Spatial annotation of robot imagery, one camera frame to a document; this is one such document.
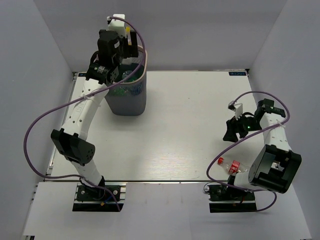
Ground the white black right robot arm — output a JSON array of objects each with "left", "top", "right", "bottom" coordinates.
[{"left": 223, "top": 98, "right": 302, "bottom": 200}]

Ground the grey mesh waste bin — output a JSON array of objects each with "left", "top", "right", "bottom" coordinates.
[{"left": 105, "top": 46, "right": 148, "bottom": 116}]

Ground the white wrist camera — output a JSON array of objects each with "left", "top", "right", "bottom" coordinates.
[
  {"left": 107, "top": 16, "right": 132, "bottom": 45},
  {"left": 228, "top": 100, "right": 243, "bottom": 120}
]

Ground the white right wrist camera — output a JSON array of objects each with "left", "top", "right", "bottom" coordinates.
[{"left": 228, "top": 100, "right": 243, "bottom": 120}]

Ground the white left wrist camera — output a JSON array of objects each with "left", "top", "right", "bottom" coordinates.
[{"left": 107, "top": 16, "right": 132, "bottom": 45}]

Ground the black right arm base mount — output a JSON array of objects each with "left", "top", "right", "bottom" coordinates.
[{"left": 207, "top": 184, "right": 257, "bottom": 213}]

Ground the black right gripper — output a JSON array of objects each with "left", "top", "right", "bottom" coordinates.
[{"left": 223, "top": 110, "right": 263, "bottom": 143}]

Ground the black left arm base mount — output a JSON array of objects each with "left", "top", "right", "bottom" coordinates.
[{"left": 72, "top": 182, "right": 126, "bottom": 213}]

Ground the clear bottle red cap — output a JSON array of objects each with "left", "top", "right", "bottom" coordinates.
[{"left": 217, "top": 157, "right": 250, "bottom": 175}]

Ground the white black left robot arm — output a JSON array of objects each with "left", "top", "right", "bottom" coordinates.
[{"left": 50, "top": 30, "right": 139, "bottom": 200}]

